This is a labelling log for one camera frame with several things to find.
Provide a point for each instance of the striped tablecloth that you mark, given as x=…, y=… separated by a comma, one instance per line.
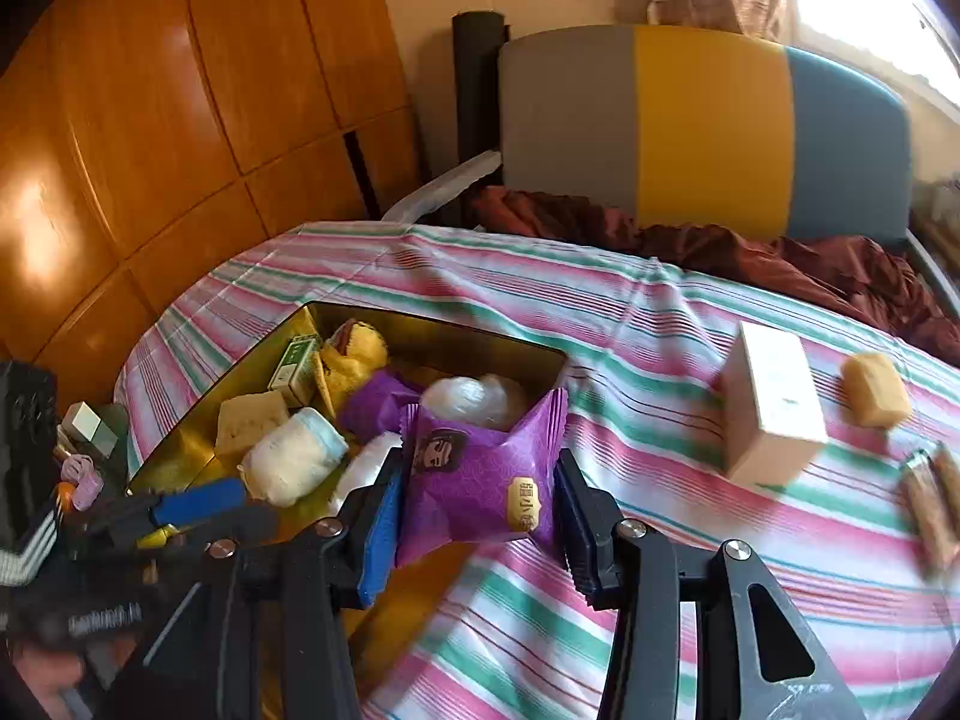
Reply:
x=675, y=360

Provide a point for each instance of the brown cracker packet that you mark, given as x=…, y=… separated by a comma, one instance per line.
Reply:
x=926, y=510

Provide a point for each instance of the gold tin box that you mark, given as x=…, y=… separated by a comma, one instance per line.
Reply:
x=176, y=454

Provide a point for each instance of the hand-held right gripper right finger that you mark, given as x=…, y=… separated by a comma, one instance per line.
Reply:
x=577, y=532

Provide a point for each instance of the small green box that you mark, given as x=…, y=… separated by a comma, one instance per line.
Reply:
x=294, y=367

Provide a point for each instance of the bright window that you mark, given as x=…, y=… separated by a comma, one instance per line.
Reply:
x=847, y=7

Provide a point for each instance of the maroon cloth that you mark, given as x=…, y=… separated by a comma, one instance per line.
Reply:
x=675, y=240

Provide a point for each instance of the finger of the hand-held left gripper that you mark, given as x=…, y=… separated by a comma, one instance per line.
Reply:
x=240, y=521
x=199, y=501

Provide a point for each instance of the white cardboard box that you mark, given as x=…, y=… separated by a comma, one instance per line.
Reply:
x=772, y=405

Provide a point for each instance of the yellow plush cloth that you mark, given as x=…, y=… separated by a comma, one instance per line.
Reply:
x=352, y=367

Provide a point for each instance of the small purple trinket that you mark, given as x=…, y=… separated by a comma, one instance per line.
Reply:
x=82, y=481

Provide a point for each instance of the yellow sponge with imprint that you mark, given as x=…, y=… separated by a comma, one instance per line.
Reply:
x=247, y=420

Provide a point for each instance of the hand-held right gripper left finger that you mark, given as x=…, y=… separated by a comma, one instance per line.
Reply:
x=379, y=532

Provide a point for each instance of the wooden wardrobe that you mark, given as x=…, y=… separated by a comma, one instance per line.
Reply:
x=150, y=127

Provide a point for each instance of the grey white small cube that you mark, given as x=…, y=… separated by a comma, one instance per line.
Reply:
x=88, y=427

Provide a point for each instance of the grey yellow blue armchair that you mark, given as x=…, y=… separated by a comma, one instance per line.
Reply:
x=705, y=127

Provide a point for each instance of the purple snack packet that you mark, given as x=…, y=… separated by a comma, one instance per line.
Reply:
x=472, y=480
x=375, y=401

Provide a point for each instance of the dark green container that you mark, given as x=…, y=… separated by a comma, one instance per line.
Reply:
x=118, y=427

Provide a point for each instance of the clear plastic bag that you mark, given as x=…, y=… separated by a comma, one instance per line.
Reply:
x=469, y=399
x=364, y=465

